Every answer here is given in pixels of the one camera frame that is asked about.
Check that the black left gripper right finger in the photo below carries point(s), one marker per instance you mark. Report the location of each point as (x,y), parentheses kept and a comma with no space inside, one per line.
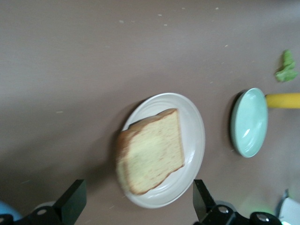
(202,206)

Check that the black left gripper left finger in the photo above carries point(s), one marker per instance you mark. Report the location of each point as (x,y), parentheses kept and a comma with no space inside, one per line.
(70,201)

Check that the toasted bread slice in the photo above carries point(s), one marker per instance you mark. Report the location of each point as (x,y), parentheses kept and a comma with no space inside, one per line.
(154,150)

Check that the yellow squeeze bottle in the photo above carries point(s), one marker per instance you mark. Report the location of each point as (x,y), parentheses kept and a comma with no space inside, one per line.
(283,100)

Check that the green lettuce leaf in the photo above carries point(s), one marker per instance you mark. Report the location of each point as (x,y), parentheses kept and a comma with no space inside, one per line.
(287,70)

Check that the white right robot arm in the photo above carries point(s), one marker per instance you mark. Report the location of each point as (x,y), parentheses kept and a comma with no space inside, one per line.
(291,208)

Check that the blue plate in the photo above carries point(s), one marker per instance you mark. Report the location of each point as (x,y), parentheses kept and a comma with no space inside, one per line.
(7,209)

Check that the beige plate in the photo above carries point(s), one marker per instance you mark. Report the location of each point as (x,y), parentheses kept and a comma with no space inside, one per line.
(187,131)

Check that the mint green plate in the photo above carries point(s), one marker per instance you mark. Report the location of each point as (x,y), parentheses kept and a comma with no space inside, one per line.
(250,124)

